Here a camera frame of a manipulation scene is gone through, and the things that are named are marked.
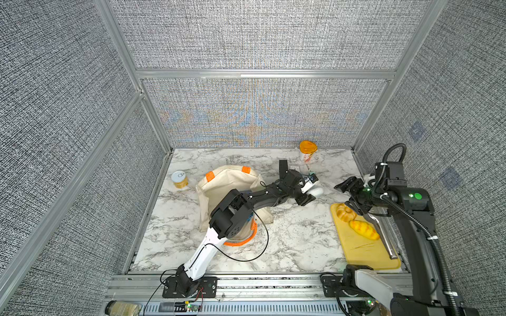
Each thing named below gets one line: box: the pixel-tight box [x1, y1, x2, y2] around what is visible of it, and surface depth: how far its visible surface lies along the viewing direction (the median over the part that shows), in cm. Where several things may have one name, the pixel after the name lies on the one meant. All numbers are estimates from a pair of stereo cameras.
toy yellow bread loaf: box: [349, 219, 381, 241], surface depth 87 cm
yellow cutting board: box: [330, 204, 402, 270], surface depth 87 cm
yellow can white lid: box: [171, 170, 189, 189], surface depth 102 cm
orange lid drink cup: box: [299, 140, 318, 163], surface depth 109 cm
